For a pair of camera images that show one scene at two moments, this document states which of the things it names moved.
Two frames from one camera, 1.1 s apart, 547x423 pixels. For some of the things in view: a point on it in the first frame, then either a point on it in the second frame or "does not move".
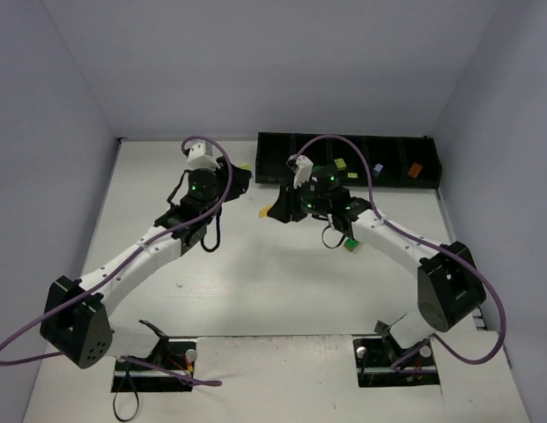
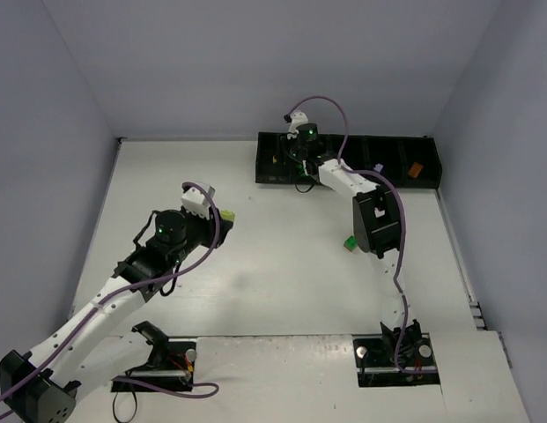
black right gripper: (289, 204) → (295, 150)
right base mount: (379, 363) does not move
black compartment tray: (363, 160) does not move
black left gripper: (237, 177) → (221, 228)
